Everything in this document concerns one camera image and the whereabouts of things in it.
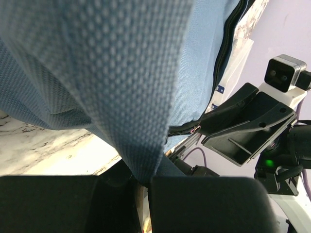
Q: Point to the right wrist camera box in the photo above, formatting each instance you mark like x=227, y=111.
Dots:
x=286, y=80

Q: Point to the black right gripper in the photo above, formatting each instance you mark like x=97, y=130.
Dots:
x=261, y=121

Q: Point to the clear plastic packet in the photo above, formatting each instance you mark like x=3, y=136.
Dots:
x=232, y=73

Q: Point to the blue student backpack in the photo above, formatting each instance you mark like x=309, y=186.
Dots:
x=139, y=74

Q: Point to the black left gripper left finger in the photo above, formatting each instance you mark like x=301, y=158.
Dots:
x=70, y=204

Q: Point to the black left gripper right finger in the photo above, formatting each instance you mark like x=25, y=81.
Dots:
x=210, y=205

